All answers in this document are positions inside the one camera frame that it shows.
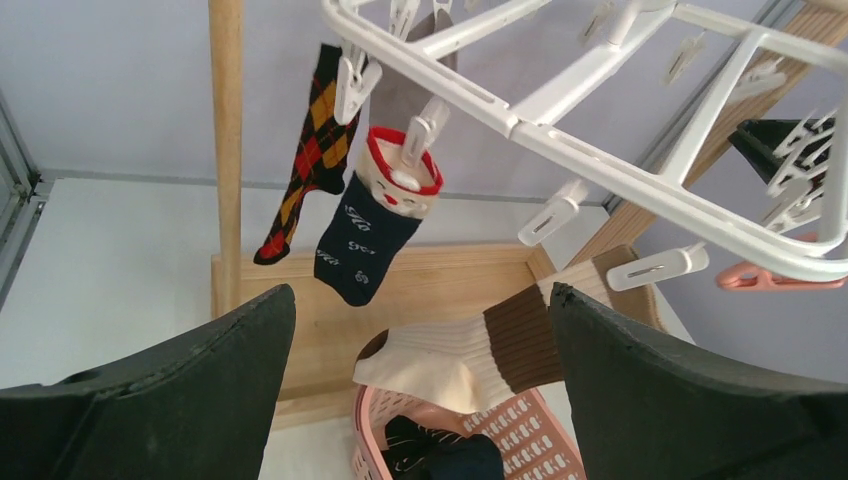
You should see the black striped sock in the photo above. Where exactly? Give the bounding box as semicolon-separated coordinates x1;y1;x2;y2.
381;415;465;479

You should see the pink plastic basket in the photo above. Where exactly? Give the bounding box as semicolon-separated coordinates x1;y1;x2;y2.
352;387;586;479

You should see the pink plastic clothespin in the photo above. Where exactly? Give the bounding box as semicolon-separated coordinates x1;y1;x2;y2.
715;261;847;293

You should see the brown beige striped sock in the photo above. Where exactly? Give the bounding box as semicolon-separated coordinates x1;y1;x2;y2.
353;245;665;414

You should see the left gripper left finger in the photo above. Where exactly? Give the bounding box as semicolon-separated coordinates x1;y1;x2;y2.
1;284;296;479

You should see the black red cuff sock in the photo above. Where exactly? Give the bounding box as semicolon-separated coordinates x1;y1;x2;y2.
314;127;444;307

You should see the wooden hanging rack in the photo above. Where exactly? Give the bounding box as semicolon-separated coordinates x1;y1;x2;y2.
207;0;848;431

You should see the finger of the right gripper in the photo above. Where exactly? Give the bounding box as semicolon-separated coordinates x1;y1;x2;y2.
728;117;835;193

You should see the navy dark sock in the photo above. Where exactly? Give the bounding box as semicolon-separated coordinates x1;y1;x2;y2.
422;434;505;480

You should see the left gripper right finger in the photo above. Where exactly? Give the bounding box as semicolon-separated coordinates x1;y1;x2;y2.
550;283;847;479

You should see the white plastic clip hanger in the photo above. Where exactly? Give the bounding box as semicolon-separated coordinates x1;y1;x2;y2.
320;0;848;293

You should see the brown patterned sock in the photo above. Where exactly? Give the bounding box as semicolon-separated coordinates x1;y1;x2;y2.
253;44;360;265

